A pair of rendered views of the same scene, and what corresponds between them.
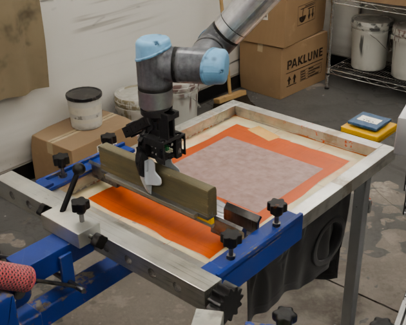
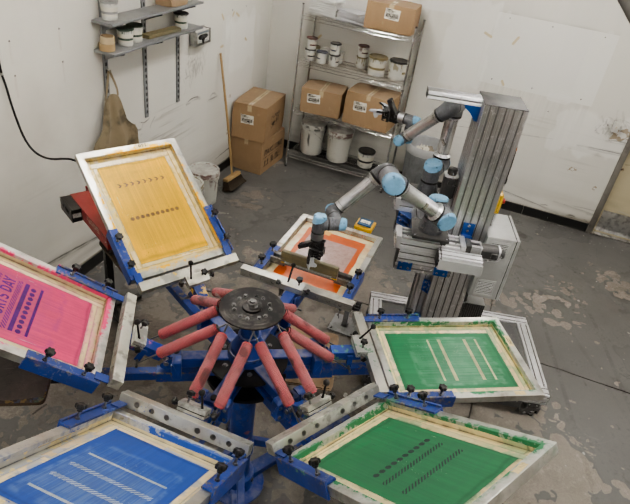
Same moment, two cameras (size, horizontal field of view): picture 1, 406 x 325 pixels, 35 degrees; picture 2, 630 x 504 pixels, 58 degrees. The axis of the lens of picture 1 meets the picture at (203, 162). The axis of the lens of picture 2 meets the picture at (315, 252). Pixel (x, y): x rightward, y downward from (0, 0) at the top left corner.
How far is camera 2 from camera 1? 2.13 m
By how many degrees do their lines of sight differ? 23
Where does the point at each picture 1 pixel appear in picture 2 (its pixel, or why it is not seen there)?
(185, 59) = (333, 223)
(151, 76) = (320, 229)
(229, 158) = not seen: hidden behind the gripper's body
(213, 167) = not seen: hidden behind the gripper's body
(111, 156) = (288, 255)
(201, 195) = (334, 270)
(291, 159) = (342, 245)
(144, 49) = (319, 220)
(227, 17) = (342, 204)
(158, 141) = (319, 251)
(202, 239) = (329, 285)
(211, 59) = (343, 223)
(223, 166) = not seen: hidden behind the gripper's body
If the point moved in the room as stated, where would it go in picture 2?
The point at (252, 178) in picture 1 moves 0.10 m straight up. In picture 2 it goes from (332, 256) to (335, 243)
